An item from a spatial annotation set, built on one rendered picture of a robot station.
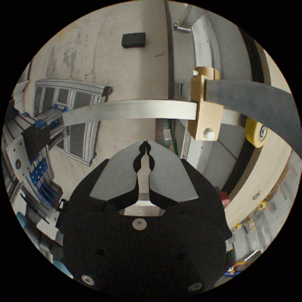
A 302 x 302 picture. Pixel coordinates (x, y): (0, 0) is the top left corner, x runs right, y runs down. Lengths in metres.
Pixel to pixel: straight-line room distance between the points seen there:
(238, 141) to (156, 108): 0.32
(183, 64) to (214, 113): 0.21
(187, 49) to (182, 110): 0.25
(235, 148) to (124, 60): 1.07
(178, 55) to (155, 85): 0.70
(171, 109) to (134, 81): 0.89
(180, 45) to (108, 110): 0.30
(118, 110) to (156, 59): 0.94
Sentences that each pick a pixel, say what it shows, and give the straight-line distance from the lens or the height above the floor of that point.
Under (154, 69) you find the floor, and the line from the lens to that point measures 1.05.
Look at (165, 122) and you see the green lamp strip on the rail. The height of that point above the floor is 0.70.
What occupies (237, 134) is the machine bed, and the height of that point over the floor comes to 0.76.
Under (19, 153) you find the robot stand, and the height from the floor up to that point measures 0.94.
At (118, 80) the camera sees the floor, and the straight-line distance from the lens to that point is 1.08.
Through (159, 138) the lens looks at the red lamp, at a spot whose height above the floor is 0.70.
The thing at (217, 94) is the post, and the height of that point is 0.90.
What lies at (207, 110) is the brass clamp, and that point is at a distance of 0.19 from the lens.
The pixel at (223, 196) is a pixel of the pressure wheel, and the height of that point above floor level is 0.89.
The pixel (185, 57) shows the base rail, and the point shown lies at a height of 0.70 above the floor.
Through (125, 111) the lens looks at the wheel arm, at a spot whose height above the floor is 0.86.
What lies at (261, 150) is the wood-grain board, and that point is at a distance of 0.31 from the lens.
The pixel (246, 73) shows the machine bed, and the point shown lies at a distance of 0.41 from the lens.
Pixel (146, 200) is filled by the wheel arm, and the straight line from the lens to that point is 0.31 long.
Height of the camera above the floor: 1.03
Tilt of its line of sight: 59 degrees down
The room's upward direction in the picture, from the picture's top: 178 degrees clockwise
